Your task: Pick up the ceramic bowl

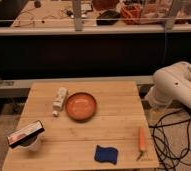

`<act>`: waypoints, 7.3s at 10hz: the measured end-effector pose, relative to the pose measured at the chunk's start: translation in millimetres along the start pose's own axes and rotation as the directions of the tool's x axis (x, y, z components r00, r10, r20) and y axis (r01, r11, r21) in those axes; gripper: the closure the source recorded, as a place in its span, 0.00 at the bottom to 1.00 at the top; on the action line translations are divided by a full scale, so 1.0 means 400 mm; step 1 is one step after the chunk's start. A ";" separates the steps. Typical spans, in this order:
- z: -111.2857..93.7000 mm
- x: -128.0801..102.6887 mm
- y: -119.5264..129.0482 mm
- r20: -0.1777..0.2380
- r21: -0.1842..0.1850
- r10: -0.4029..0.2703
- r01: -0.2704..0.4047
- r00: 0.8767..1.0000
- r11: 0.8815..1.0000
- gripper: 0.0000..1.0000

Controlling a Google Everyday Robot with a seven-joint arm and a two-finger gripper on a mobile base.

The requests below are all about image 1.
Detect orange ceramic bowl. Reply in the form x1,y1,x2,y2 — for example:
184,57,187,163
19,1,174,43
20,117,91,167
65,92,97,121

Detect white plastic bottle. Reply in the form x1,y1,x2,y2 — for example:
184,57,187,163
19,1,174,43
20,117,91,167
53,87,68,117

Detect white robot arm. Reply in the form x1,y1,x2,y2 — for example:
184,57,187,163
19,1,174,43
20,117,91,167
145,61,191,111

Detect orange carrot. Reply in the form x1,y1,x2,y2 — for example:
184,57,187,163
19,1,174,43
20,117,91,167
136,126,147,162

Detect blue cloth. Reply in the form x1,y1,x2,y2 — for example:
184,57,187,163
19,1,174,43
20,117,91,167
94,145,118,165

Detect black bag on bench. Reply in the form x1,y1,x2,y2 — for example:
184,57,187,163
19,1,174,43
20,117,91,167
96,10,120,26

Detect orange crate on bench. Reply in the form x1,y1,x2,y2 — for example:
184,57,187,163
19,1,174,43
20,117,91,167
120,5,142,25

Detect white paper cup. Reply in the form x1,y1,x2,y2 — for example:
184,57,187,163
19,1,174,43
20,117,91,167
26,135,42,152

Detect black and red box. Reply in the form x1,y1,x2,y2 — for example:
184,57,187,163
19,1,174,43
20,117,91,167
7,120,45,148

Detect grey metal post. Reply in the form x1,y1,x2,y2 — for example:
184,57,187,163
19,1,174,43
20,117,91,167
72,0,82,31

